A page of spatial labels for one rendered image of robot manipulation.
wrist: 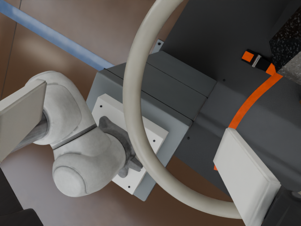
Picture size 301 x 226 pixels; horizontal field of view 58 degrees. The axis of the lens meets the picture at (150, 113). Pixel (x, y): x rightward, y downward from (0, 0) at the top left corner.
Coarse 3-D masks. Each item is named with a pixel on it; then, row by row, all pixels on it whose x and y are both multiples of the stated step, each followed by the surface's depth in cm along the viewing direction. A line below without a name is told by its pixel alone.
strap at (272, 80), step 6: (270, 78) 153; (276, 78) 152; (264, 84) 155; (270, 84) 154; (258, 90) 157; (264, 90) 156; (252, 96) 159; (258, 96) 158; (246, 102) 162; (252, 102) 160; (240, 108) 164; (246, 108) 163; (240, 114) 165; (234, 120) 167; (240, 120) 166; (228, 126) 170; (234, 126) 169; (216, 168) 181
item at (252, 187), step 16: (224, 144) 19; (240, 144) 17; (224, 160) 19; (240, 160) 16; (256, 160) 15; (224, 176) 18; (240, 176) 16; (256, 176) 14; (272, 176) 14; (240, 192) 16; (256, 192) 14; (272, 192) 13; (240, 208) 15; (256, 208) 14; (256, 224) 14
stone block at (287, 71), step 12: (300, 0) 92; (288, 12) 103; (300, 12) 83; (276, 24) 118; (288, 24) 89; (300, 24) 84; (276, 36) 96; (288, 36) 90; (300, 36) 84; (276, 48) 97; (288, 48) 90; (300, 48) 85; (276, 60) 98; (288, 60) 91; (300, 60) 88; (276, 72) 99; (288, 72) 95; (300, 72) 92; (300, 84) 97
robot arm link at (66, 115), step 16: (32, 80) 78; (48, 80) 78; (64, 80) 81; (48, 96) 73; (64, 96) 77; (80, 96) 84; (48, 112) 71; (64, 112) 74; (80, 112) 80; (48, 128) 72; (64, 128) 75; (80, 128) 80
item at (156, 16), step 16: (160, 0) 39; (176, 0) 39; (160, 16) 40; (144, 32) 40; (144, 48) 41; (128, 64) 42; (144, 64) 42; (128, 80) 43; (128, 96) 43; (128, 112) 44; (128, 128) 46; (144, 128) 47; (144, 144) 46; (144, 160) 47; (160, 176) 48; (176, 192) 50; (192, 192) 51; (208, 208) 51; (224, 208) 52
